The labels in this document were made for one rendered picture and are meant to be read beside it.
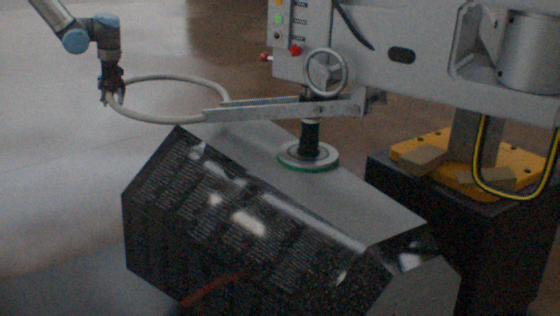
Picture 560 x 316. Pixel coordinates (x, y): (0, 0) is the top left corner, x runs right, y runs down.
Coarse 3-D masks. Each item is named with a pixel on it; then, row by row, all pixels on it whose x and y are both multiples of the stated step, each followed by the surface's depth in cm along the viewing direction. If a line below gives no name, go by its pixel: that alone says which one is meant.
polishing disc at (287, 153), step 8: (288, 144) 207; (296, 144) 207; (320, 144) 208; (328, 144) 208; (280, 152) 200; (288, 152) 200; (296, 152) 201; (328, 152) 202; (336, 152) 203; (288, 160) 195; (296, 160) 195; (304, 160) 195; (312, 160) 196; (320, 160) 196; (328, 160) 196; (336, 160) 198; (312, 168) 193
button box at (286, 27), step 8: (272, 0) 174; (288, 0) 171; (272, 8) 175; (280, 8) 173; (288, 8) 172; (272, 16) 176; (288, 16) 173; (272, 24) 177; (280, 24) 175; (288, 24) 174; (272, 32) 178; (288, 32) 175; (272, 40) 179; (280, 40) 177; (288, 40) 176; (280, 48) 178; (288, 48) 177
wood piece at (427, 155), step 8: (424, 144) 227; (408, 152) 220; (416, 152) 220; (424, 152) 221; (432, 152) 221; (440, 152) 221; (400, 160) 216; (408, 160) 214; (416, 160) 214; (424, 160) 214; (432, 160) 216; (440, 160) 221; (400, 168) 217; (408, 168) 214; (416, 168) 212; (424, 168) 213; (432, 168) 218
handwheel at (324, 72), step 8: (320, 48) 167; (328, 48) 165; (312, 56) 169; (336, 56) 164; (304, 64) 171; (320, 64) 169; (328, 64) 169; (336, 64) 166; (344, 64) 164; (304, 72) 172; (320, 72) 168; (328, 72) 167; (344, 72) 165; (344, 80) 166; (312, 88) 172; (336, 88) 169; (344, 88) 168; (328, 96) 171
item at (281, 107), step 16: (288, 96) 206; (336, 96) 194; (368, 96) 187; (384, 96) 184; (208, 112) 213; (224, 112) 209; (240, 112) 204; (256, 112) 200; (272, 112) 197; (288, 112) 193; (304, 112) 189; (320, 112) 185; (336, 112) 183; (352, 112) 176; (368, 112) 177
